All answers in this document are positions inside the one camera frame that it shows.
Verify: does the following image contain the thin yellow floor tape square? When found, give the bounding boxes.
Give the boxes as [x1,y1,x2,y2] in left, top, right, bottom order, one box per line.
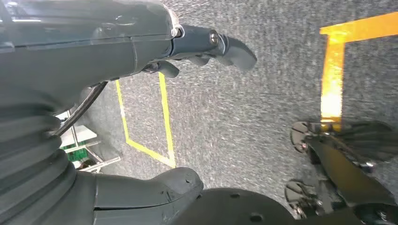
[115,72,176,169]

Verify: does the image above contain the ribbed grey left arm sleeve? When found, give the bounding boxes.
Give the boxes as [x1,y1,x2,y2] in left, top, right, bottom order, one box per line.
[0,87,77,225]

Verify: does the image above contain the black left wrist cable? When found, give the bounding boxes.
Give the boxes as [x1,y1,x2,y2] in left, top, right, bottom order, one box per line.
[49,81,109,137]

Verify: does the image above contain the white metal frame rack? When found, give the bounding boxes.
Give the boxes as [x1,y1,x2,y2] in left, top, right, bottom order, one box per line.
[54,109,122,173]

